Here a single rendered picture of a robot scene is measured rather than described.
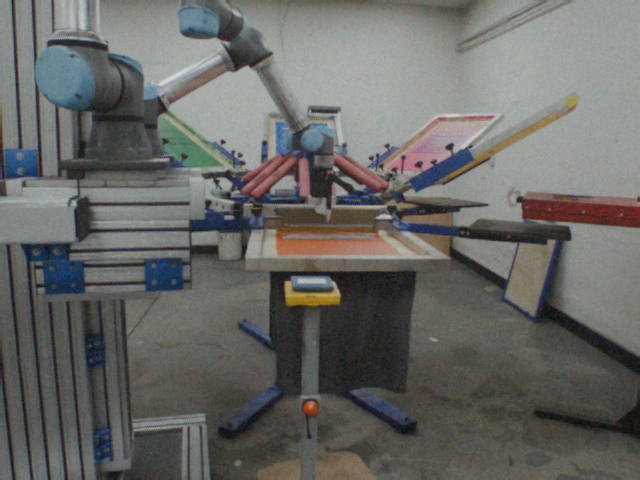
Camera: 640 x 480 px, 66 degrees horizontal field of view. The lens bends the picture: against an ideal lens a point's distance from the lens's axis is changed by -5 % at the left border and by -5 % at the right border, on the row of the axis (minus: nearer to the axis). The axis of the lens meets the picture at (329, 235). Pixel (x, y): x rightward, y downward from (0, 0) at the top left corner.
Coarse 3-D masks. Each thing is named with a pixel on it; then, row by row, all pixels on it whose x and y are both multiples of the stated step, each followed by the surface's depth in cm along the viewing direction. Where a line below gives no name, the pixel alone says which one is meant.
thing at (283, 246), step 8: (280, 232) 204; (288, 232) 204; (296, 232) 205; (304, 232) 205; (312, 232) 206; (320, 232) 206; (280, 240) 188; (288, 240) 188; (296, 240) 189; (304, 240) 189; (312, 240) 189; (320, 240) 190; (328, 240) 190; (280, 248) 173; (288, 248) 174
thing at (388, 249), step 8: (328, 232) 207; (336, 240) 191; (344, 240) 191; (352, 240) 192; (360, 240) 192; (368, 240) 192; (376, 240) 193; (384, 240) 193; (384, 248) 178; (392, 248) 178
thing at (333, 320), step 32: (352, 288) 155; (384, 288) 158; (288, 320) 155; (320, 320) 156; (352, 320) 159; (384, 320) 160; (288, 352) 157; (320, 352) 159; (352, 352) 160; (384, 352) 162; (288, 384) 159; (320, 384) 161; (352, 384) 163; (384, 384) 164
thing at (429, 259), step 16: (256, 240) 167; (400, 240) 191; (416, 240) 175; (256, 256) 143; (272, 256) 144; (288, 256) 144; (304, 256) 145; (320, 256) 146; (336, 256) 146; (352, 256) 147; (368, 256) 147; (384, 256) 148; (400, 256) 148; (416, 256) 149; (432, 256) 150
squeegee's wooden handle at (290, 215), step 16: (288, 208) 199; (304, 208) 200; (336, 208) 202; (352, 208) 203; (368, 208) 204; (304, 224) 201; (320, 224) 202; (336, 224) 202; (352, 224) 203; (368, 224) 204
